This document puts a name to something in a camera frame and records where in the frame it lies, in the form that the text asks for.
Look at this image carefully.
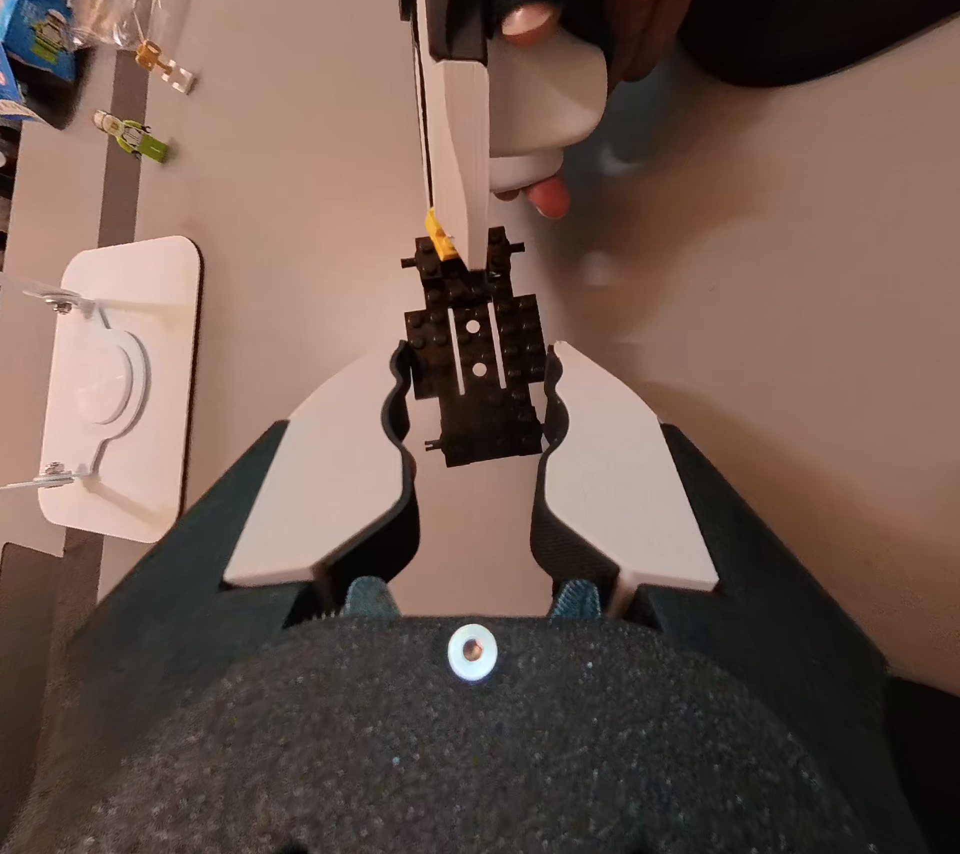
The white book stand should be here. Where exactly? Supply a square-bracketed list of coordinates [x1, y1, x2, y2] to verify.
[0, 236, 204, 545]

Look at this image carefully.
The black lego chassis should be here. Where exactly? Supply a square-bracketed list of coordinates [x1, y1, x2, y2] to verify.
[396, 232, 568, 468]

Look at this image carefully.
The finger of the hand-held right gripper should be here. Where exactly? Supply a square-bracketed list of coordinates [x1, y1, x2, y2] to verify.
[432, 52, 498, 270]
[413, 44, 436, 218]

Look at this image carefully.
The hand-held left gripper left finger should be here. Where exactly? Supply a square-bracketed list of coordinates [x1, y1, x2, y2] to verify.
[222, 341, 423, 590]

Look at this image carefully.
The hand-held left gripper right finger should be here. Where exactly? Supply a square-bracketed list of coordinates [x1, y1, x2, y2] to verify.
[533, 340, 721, 594]

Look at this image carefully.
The small yellow lego piece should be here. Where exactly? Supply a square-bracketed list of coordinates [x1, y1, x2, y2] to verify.
[423, 206, 460, 264]

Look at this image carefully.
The lime green lego minifigure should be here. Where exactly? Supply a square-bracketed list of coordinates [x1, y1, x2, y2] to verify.
[93, 110, 171, 170]

